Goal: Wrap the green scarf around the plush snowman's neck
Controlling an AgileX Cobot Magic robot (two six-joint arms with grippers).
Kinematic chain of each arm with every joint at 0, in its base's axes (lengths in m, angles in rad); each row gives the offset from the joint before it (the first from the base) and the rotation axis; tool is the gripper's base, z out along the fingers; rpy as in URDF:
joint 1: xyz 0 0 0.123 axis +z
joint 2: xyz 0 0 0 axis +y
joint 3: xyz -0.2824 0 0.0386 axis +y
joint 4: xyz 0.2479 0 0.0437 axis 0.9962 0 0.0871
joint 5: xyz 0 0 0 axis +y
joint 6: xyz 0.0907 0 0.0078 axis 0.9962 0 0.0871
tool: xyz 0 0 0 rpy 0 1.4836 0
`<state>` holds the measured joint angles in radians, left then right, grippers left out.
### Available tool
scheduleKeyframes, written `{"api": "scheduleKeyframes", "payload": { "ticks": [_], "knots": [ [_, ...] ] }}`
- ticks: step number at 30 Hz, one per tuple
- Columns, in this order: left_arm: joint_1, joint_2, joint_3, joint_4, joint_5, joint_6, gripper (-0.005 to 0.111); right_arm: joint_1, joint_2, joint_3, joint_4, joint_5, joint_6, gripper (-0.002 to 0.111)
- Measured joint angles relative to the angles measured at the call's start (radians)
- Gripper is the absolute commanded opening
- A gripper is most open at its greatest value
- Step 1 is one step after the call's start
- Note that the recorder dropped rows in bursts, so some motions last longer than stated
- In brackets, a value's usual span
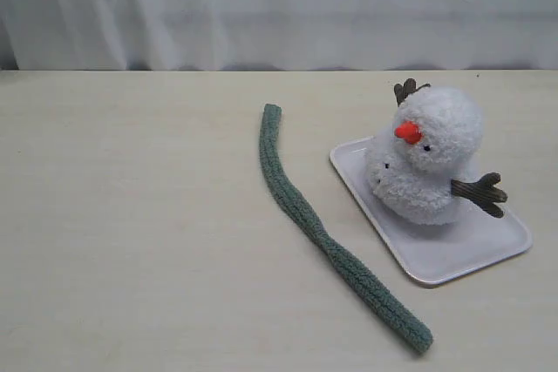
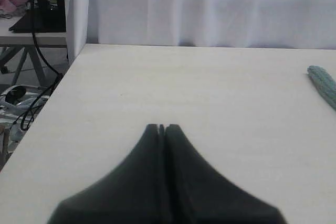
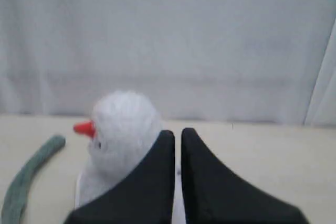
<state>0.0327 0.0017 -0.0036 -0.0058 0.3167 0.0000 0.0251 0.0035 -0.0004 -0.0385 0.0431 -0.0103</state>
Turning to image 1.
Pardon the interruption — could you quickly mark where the white plush snowman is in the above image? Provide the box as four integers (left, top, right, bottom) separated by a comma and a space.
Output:
365, 78, 507, 226

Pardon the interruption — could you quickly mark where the green fleece scarf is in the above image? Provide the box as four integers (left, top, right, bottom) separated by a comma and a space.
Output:
258, 104, 434, 355

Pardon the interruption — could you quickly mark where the white rectangular plastic tray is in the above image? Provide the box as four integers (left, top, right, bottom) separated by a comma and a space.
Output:
330, 138, 533, 287

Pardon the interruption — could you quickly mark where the white backdrop curtain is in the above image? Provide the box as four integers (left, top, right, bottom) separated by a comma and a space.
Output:
1, 0, 557, 71

